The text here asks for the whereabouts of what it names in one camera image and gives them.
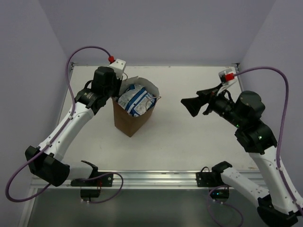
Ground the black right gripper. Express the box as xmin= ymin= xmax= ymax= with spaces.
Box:
xmin=181 ymin=81 xmax=245 ymax=129

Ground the blue white snack bag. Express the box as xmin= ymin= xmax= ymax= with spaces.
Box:
xmin=117 ymin=84 xmax=157 ymax=117

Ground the brown paper bag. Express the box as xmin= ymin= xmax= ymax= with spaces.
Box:
xmin=112 ymin=77 xmax=161 ymax=137

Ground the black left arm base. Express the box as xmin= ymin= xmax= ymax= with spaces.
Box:
xmin=71 ymin=172 xmax=113 ymax=201

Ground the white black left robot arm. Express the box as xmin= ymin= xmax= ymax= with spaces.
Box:
xmin=25 ymin=64 xmax=125 ymax=187

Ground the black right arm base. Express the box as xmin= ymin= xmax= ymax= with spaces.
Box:
xmin=196 ymin=166 xmax=230 ymax=202

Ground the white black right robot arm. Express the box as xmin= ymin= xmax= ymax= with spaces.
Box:
xmin=181 ymin=85 xmax=303 ymax=227

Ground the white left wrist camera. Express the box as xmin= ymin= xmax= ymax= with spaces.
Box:
xmin=109 ymin=59 xmax=126 ymax=80

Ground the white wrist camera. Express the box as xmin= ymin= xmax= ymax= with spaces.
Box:
xmin=109 ymin=59 xmax=126 ymax=80
xmin=217 ymin=68 xmax=237 ymax=94

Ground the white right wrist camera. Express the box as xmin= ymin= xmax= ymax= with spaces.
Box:
xmin=217 ymin=68 xmax=237 ymax=94

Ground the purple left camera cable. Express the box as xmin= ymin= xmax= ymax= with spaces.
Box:
xmin=5 ymin=46 xmax=115 ymax=203

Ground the purple camera cable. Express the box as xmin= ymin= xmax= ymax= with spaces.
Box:
xmin=5 ymin=46 xmax=115 ymax=203
xmin=206 ymin=66 xmax=303 ymax=227

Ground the aluminium mounting rail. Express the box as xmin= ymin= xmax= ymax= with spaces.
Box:
xmin=32 ymin=170 xmax=266 ymax=190

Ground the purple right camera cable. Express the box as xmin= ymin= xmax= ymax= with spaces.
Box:
xmin=206 ymin=66 xmax=303 ymax=227

